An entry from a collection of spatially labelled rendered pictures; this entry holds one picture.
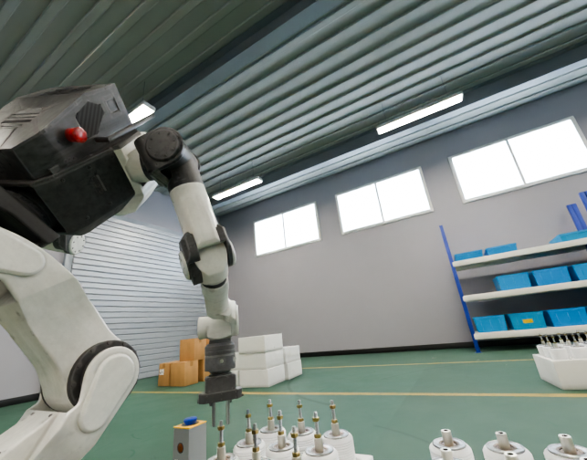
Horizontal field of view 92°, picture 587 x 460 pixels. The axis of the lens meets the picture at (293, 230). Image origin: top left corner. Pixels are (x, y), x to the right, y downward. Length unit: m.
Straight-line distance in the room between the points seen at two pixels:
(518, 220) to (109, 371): 5.92
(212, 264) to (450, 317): 5.31
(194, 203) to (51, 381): 0.46
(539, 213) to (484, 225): 0.79
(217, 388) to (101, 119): 0.76
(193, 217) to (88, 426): 0.45
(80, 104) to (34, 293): 0.40
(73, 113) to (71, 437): 0.64
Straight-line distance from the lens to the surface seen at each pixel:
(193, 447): 1.10
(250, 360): 3.67
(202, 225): 0.72
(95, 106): 0.84
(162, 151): 0.75
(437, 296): 5.82
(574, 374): 2.84
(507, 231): 6.01
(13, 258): 0.72
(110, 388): 0.76
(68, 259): 6.05
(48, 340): 0.76
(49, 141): 0.76
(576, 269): 5.30
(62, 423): 0.74
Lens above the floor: 0.56
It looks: 20 degrees up
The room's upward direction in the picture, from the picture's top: 6 degrees counter-clockwise
